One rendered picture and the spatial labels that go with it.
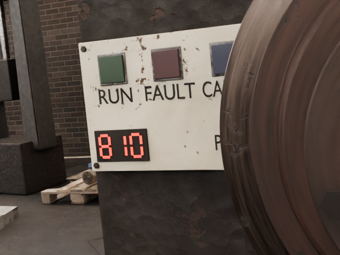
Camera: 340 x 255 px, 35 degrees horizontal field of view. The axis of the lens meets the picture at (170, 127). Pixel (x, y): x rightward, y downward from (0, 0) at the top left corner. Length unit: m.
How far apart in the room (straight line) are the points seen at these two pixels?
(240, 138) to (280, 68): 0.08
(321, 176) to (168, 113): 0.31
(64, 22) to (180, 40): 7.25
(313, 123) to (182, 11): 0.33
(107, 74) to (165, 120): 0.10
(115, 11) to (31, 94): 5.04
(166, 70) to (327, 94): 0.31
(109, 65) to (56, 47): 7.27
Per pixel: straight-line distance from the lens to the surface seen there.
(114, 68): 0.72
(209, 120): 0.68
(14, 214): 4.95
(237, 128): 0.53
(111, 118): 0.74
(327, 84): 0.43
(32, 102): 5.77
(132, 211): 0.77
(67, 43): 7.89
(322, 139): 0.43
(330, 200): 0.43
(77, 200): 5.13
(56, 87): 8.03
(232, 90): 0.53
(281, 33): 0.50
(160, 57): 0.69
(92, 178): 5.10
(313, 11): 0.50
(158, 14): 0.72
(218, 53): 0.67
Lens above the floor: 1.20
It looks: 6 degrees down
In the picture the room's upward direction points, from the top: 5 degrees counter-clockwise
